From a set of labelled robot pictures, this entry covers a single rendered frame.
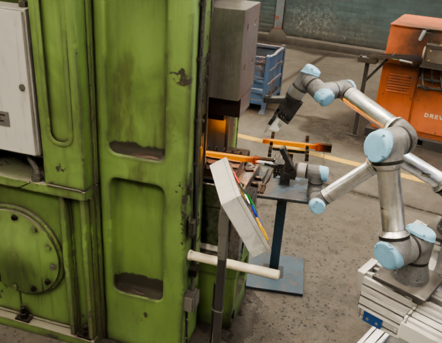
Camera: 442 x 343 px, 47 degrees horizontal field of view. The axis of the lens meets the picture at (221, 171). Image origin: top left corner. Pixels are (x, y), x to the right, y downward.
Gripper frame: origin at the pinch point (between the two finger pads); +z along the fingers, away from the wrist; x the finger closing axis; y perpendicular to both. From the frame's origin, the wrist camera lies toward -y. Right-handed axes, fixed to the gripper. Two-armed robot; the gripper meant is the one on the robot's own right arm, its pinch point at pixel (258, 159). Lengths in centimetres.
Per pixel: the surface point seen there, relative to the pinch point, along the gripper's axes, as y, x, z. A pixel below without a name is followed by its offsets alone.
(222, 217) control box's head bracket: 1, -60, 1
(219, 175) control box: -16, -56, 5
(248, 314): 102, 1, -1
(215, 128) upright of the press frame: -4.6, 22.6, 29.9
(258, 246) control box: 4, -70, -16
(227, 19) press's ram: -70, -17, 15
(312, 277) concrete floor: 103, 52, -32
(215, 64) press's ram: -50, -17, 20
